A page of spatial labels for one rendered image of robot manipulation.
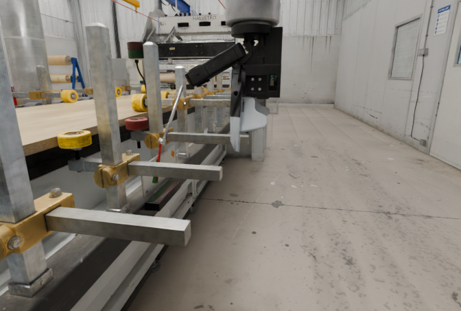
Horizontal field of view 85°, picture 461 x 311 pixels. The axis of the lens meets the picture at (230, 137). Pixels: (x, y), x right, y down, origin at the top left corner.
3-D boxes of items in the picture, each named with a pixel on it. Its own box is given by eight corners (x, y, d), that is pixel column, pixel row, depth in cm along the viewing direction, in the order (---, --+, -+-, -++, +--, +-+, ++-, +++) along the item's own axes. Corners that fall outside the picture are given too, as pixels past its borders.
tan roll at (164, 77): (258, 83, 314) (258, 73, 311) (257, 83, 302) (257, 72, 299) (151, 82, 339) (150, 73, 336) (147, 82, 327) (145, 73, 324)
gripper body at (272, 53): (279, 101, 41) (283, 22, 38) (227, 101, 42) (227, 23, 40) (278, 98, 48) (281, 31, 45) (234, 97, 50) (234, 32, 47)
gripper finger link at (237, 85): (239, 112, 38) (243, 64, 41) (228, 112, 38) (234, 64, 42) (241, 125, 42) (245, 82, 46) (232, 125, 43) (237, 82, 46)
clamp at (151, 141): (174, 140, 98) (173, 127, 96) (158, 150, 85) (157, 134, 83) (160, 139, 99) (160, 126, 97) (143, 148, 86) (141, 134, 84)
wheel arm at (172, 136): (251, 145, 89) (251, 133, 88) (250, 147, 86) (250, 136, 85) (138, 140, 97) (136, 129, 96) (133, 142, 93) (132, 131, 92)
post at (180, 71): (189, 171, 119) (185, 66, 108) (186, 174, 116) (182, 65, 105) (182, 171, 120) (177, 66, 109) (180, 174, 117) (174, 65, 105)
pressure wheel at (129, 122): (154, 145, 99) (151, 116, 96) (143, 151, 91) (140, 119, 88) (135, 144, 100) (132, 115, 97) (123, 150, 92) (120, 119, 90)
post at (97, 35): (127, 211, 70) (108, 24, 58) (120, 217, 66) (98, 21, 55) (116, 210, 70) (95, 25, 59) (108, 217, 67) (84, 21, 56)
